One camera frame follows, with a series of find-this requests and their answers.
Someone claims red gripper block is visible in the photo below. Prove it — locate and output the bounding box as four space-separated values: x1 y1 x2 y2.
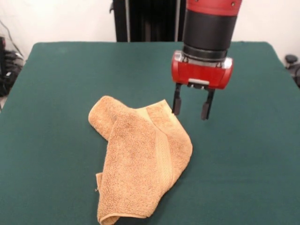
170 50 234 121

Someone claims tan terry towel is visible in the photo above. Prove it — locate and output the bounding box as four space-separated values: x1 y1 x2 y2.
88 95 194 225

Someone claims grey black tripod base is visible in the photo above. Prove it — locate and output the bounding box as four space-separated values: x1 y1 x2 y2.
0 36 25 97
285 54 300 89

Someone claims dark green table cloth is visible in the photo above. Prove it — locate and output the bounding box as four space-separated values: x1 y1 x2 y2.
0 41 300 225

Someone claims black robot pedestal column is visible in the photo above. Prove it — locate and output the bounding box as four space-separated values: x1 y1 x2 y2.
109 0 188 43

